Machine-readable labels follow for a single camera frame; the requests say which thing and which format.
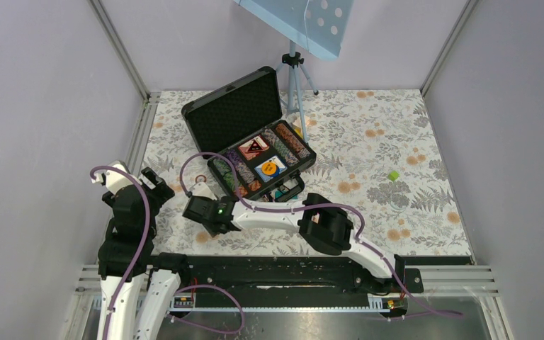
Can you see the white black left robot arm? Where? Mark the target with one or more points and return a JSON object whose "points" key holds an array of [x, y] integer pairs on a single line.
{"points": [[126, 251]]}

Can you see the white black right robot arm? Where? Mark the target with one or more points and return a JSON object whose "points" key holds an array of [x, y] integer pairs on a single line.
{"points": [[324, 225]]}

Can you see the floral table mat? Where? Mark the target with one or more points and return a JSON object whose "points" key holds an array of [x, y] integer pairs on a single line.
{"points": [[359, 136]]}

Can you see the blue small blind button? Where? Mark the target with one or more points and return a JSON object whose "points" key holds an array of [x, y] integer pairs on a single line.
{"points": [[270, 174]]}

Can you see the red card deck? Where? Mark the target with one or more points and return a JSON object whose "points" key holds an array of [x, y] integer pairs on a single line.
{"points": [[251, 139]]}

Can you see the black all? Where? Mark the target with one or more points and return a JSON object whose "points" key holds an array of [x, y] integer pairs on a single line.
{"points": [[253, 148]]}

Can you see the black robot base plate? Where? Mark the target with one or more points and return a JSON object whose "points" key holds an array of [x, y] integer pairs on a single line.
{"points": [[284, 282]]}

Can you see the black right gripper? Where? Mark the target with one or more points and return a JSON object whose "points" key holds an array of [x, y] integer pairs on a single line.
{"points": [[211, 231]]}

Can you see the orange blue chip row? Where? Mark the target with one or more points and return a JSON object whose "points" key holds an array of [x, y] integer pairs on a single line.
{"points": [[293, 140]]}

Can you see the blue tripod stand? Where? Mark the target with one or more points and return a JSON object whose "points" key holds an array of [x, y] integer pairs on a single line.
{"points": [[295, 63]]}

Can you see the red yellow chip row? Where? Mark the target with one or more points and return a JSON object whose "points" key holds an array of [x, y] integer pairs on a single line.
{"points": [[248, 191]]}

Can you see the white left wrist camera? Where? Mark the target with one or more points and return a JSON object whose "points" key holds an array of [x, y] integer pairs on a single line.
{"points": [[114, 176]]}

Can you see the teal toy block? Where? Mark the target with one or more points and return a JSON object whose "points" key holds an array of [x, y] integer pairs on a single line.
{"points": [[284, 196]]}

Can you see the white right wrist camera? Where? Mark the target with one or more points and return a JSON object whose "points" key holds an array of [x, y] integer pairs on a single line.
{"points": [[201, 189]]}

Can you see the blue perforated board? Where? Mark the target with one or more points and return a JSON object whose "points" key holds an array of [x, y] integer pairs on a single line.
{"points": [[316, 26]]}

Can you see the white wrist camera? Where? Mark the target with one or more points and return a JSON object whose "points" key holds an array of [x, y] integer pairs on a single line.
{"points": [[114, 176], [201, 189]]}

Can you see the red poker chip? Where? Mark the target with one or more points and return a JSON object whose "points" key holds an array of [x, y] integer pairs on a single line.
{"points": [[201, 179]]}

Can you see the blue card deck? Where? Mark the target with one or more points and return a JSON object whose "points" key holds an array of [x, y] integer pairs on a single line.
{"points": [[281, 165]]}

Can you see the green chip row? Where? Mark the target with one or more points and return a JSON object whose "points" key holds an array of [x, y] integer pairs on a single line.
{"points": [[229, 182]]}

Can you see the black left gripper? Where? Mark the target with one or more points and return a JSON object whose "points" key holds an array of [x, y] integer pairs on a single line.
{"points": [[161, 192]]}

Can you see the yellow big blind button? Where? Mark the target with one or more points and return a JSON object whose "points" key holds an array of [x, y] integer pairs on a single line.
{"points": [[269, 165]]}

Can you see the black poker set case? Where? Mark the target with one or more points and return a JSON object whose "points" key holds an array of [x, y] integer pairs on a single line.
{"points": [[226, 117]]}

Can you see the green toy cube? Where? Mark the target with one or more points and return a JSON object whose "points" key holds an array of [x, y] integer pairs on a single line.
{"points": [[393, 175]]}

